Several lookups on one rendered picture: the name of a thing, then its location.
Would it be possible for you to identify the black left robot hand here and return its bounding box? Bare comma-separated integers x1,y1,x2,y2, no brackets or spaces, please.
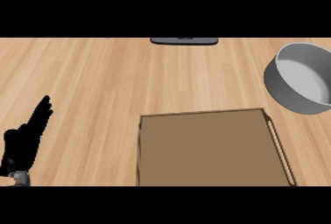
0,94,55,178

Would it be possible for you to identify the brown wooden tray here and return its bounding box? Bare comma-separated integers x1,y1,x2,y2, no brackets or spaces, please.
136,107,299,187

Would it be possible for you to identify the grey metal pot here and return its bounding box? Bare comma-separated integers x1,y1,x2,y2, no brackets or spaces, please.
263,42,331,116

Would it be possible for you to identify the dark grey flat appliance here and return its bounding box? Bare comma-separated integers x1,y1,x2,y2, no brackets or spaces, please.
149,37,220,46

